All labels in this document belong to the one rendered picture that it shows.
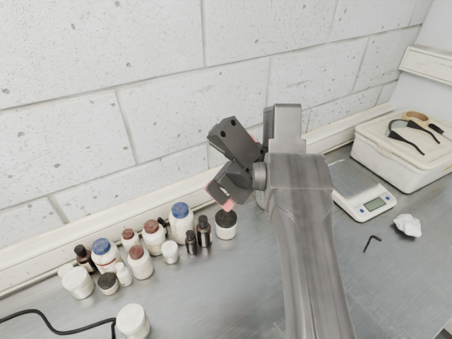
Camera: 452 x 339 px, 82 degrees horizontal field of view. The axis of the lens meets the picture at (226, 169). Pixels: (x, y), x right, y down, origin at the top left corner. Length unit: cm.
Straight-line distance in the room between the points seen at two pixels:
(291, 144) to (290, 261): 16
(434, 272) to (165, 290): 74
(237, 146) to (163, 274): 50
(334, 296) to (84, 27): 59
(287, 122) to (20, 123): 53
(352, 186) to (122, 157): 76
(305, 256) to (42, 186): 64
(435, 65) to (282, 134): 108
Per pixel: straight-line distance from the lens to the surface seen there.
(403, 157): 109
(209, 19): 70
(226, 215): 80
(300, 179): 29
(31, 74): 63
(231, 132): 39
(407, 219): 101
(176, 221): 76
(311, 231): 26
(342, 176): 105
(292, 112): 36
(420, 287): 92
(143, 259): 74
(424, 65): 140
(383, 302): 84
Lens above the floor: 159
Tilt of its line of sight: 40 degrees down
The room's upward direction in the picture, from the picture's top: straight up
